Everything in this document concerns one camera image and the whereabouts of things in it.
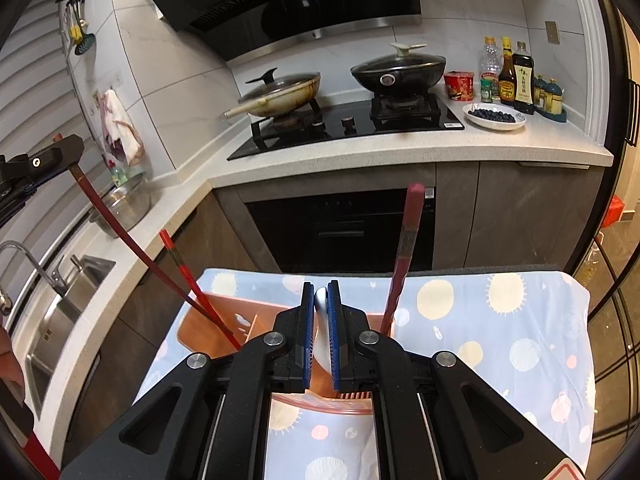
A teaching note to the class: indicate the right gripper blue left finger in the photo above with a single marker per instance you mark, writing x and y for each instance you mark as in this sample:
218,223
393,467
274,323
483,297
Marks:
305,333

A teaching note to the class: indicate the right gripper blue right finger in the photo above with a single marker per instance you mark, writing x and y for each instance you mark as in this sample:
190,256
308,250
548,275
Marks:
334,309

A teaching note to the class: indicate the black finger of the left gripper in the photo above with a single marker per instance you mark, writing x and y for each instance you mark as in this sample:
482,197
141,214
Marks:
53,160

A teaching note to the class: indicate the dark red chopstick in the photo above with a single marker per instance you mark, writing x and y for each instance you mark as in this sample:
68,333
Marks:
100,207

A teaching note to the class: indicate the white ceramic spoon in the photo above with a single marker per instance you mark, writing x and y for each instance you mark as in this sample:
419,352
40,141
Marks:
322,329

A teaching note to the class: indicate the person's left hand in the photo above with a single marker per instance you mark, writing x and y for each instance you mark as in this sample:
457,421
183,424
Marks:
10,368

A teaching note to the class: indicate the green dish soap bottle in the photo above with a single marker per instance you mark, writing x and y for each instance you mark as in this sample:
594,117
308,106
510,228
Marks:
118,175

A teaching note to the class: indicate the pink hanging towel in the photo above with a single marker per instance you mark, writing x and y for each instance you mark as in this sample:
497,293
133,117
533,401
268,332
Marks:
119,135

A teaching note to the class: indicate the stainless steel bowl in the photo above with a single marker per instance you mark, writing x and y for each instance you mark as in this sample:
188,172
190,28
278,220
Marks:
130,202

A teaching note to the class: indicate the pink perforated utensil holder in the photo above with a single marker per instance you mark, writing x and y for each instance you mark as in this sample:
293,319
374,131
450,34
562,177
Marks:
292,359

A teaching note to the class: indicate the red chopstick in holder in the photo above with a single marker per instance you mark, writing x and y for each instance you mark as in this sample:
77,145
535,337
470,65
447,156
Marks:
205,305

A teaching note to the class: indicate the dark maroon chopstick in holder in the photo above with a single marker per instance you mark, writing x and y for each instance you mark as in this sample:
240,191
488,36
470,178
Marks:
410,226

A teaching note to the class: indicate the green hanging strainer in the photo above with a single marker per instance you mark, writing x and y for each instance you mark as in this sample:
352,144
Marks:
83,41

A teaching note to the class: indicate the stainless steel sink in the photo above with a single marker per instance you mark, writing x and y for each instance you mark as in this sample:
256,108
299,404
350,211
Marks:
74,291

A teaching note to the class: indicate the black gas stove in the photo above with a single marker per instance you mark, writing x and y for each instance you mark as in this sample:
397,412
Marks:
314,124

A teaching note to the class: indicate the beige frying pan with lid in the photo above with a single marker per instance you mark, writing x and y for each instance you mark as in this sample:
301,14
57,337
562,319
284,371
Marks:
276,96

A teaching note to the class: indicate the light blue patterned tablecloth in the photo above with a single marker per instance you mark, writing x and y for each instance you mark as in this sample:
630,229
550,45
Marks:
524,333

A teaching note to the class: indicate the black wok with lid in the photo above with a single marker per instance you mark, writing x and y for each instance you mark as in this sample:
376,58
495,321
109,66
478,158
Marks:
407,72

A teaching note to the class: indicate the white plate with food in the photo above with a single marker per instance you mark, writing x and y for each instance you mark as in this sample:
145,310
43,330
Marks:
493,116

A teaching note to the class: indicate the red instant noodle cup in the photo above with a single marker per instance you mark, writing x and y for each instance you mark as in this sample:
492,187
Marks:
459,85

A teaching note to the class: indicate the clear plastic oil bottle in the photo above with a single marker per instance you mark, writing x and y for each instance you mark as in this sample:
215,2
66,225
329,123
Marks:
491,65

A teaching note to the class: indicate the brown sauce bottle yellow cap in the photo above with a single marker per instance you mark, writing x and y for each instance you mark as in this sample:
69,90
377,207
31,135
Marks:
507,79

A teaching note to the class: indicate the seasoning jar set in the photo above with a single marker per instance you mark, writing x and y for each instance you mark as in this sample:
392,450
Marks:
548,99

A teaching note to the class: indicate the dark soy sauce bottle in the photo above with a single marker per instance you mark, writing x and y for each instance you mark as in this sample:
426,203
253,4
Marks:
524,74

